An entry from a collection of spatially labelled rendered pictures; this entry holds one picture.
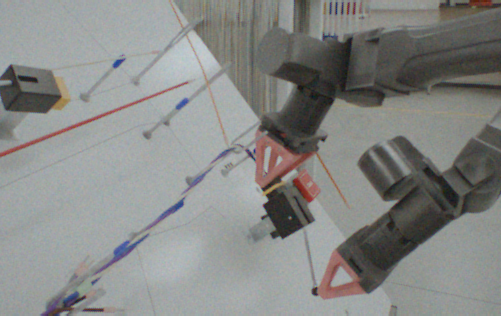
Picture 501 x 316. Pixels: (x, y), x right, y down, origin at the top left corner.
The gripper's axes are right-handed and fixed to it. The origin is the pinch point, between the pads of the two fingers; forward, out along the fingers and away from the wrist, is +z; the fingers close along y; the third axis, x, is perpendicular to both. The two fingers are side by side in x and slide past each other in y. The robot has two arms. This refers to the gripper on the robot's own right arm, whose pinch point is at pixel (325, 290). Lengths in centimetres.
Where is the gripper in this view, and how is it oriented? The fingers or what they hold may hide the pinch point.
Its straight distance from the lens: 72.0
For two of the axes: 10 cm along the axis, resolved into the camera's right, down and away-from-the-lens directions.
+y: -5.0, 1.2, -8.6
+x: 6.2, 7.4, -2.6
